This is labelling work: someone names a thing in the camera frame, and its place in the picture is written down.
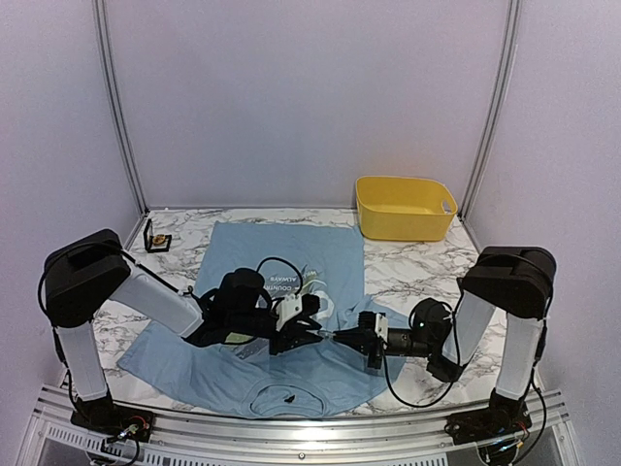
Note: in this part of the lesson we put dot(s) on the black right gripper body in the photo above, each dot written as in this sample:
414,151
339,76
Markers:
375,350

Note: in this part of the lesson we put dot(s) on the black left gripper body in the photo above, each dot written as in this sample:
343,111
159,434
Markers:
288,332

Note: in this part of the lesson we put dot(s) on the black display case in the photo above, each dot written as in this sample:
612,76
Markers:
149,246

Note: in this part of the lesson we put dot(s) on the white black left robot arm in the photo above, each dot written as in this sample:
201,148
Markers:
79,278

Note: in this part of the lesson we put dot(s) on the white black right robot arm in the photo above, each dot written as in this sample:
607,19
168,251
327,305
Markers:
518,281

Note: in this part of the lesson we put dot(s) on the yellow plastic basket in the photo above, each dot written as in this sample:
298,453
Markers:
403,209

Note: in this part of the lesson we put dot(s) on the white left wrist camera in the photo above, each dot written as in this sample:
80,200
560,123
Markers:
293,306

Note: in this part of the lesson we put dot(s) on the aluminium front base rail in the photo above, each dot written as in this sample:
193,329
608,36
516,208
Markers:
377,434

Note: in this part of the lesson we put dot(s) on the aluminium frame post right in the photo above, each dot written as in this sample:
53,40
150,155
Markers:
509,45

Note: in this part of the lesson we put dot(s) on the aluminium frame post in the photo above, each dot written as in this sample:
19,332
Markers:
106,53
509,45

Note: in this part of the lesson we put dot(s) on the aluminium frame post left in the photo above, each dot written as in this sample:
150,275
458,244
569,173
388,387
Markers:
106,53

